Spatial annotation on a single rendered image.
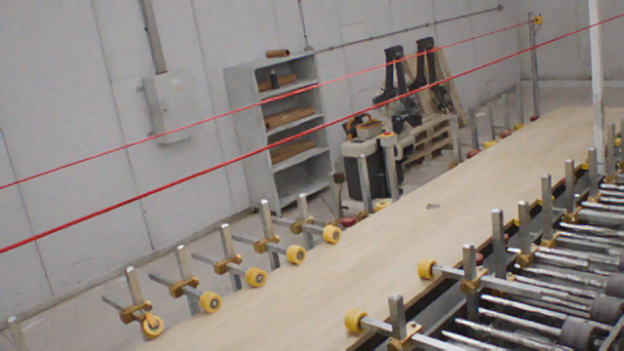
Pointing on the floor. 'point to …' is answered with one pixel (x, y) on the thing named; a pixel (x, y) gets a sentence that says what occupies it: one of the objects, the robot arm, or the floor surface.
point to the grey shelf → (291, 176)
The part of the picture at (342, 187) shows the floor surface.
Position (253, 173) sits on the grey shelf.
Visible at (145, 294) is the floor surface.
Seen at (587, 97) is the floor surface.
